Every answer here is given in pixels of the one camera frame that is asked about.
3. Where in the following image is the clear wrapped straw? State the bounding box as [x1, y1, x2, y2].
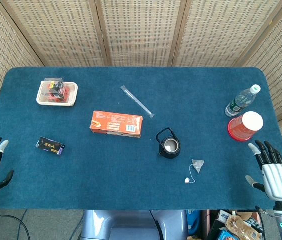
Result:
[120, 85, 155, 119]

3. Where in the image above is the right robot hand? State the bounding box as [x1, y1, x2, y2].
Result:
[245, 139, 282, 202]

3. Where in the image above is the brown snack bag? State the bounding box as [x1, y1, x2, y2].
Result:
[224, 216, 263, 240]

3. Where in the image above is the blue table cloth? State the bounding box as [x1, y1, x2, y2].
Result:
[0, 66, 282, 211]

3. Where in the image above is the black floor cable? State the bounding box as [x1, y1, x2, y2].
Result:
[0, 213, 32, 240]

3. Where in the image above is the dark purple box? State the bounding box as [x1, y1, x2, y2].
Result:
[35, 136, 66, 158]

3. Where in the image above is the orange biscuit box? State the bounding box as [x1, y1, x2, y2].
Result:
[89, 110, 144, 139]

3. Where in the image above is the clear box with red item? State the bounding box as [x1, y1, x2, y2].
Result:
[40, 77, 68, 101]

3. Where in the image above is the red cup with white lid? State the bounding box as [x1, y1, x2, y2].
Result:
[227, 111, 265, 143]

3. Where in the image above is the pyramid tea bag with string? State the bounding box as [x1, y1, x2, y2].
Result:
[183, 158, 206, 185]

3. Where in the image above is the clear plastic water bottle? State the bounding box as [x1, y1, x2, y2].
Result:
[224, 84, 262, 118]

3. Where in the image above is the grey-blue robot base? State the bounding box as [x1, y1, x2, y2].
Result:
[80, 209, 189, 240]

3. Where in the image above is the woven folding screen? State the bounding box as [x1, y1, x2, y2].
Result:
[0, 0, 282, 176]

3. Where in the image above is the white printed carton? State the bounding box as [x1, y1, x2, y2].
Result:
[217, 209, 235, 226]

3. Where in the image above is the blue plastic bag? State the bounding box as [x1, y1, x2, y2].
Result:
[187, 209, 202, 236]

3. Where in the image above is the beige plastic food tray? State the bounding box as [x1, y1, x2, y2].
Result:
[36, 81, 79, 107]

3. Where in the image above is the black cast iron teapot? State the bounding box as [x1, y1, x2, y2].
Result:
[155, 127, 182, 160]

